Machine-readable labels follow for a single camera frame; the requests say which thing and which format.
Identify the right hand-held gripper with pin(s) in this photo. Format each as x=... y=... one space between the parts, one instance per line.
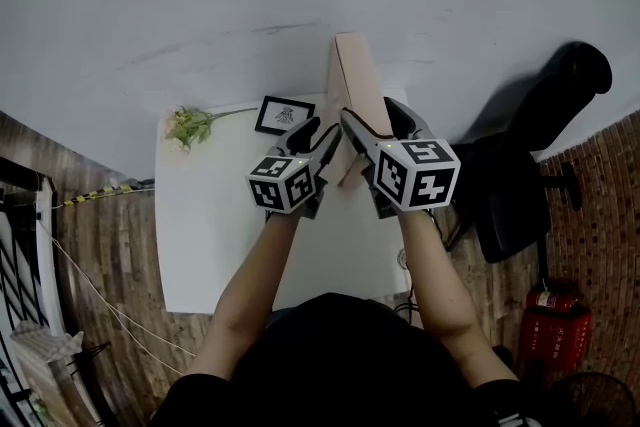
x=400 y=175

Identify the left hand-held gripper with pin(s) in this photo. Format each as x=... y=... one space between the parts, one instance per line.
x=280 y=185

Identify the cardboard box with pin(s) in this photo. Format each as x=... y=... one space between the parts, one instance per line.
x=357 y=75
x=45 y=365

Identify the person's right forearm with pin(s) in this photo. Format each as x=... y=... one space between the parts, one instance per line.
x=440 y=295

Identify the person's left forearm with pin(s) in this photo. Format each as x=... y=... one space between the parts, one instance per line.
x=250 y=290

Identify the white square table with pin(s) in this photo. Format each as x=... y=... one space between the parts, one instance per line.
x=210 y=215

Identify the artificial flower bunch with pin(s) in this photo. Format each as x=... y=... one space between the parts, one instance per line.
x=190 y=125

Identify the black office chair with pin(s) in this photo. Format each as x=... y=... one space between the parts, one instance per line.
x=515 y=195

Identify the yellow black striped tape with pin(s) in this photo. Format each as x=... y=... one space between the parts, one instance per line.
x=97 y=195

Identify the person's black shirt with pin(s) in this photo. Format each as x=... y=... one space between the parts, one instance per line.
x=340 y=365

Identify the red fire extinguisher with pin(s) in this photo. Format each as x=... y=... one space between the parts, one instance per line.
x=552 y=300

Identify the red fire extinguisher box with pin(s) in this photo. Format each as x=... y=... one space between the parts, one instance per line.
x=555 y=340

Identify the black stair railing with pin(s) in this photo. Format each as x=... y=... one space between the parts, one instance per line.
x=20 y=255

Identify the black standing fan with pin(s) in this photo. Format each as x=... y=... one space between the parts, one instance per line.
x=595 y=400

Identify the black picture frame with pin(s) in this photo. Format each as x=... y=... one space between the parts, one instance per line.
x=285 y=116

